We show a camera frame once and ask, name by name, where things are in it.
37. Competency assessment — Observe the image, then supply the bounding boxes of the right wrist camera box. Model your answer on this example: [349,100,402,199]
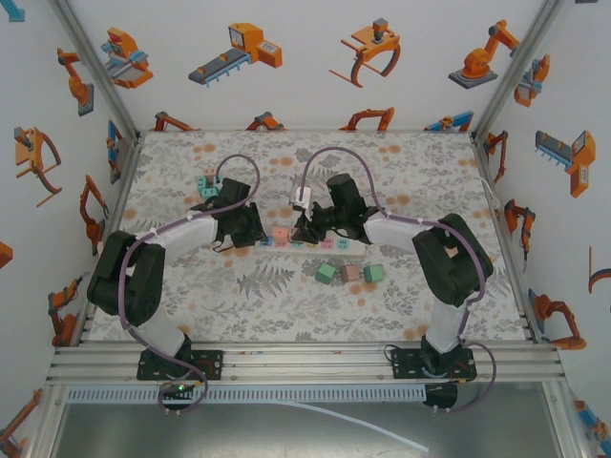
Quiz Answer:
[289,186,312,211]

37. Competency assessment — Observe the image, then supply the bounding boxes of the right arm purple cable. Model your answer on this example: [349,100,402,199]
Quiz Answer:
[300,146,498,415]

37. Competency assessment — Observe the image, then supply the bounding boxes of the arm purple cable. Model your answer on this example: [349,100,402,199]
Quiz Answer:
[117,153,262,416]
[300,146,498,415]

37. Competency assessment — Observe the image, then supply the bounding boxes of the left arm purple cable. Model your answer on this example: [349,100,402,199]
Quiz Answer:
[117,153,262,416]

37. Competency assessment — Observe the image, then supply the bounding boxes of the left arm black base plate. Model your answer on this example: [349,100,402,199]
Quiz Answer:
[137,350,225,382]

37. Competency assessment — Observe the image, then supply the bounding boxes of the aluminium frame side rail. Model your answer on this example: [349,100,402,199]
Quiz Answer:
[470,132,540,344]
[71,133,144,347]

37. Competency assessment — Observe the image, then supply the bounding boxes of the white multicolour power strip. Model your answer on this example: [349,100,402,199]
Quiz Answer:
[254,236,369,259]

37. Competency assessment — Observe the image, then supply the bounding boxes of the aluminium frame post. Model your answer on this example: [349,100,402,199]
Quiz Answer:
[470,0,567,137]
[47,0,144,139]

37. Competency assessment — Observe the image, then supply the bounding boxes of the white slotted cable duct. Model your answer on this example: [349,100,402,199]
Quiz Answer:
[64,385,427,403]

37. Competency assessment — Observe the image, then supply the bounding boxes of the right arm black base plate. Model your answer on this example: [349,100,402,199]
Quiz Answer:
[390,346,476,382]

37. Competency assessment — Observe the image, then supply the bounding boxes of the floral patterned tablecloth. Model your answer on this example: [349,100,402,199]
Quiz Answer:
[88,129,529,344]

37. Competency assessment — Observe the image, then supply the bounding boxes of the pink round socket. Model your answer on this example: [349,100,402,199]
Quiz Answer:
[193,165,225,201]

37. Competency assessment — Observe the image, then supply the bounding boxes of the wide aluminium frame rail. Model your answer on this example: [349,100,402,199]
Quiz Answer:
[45,341,567,385]

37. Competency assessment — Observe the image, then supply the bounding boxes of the thin white tube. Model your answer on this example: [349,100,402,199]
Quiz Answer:
[266,400,431,453]

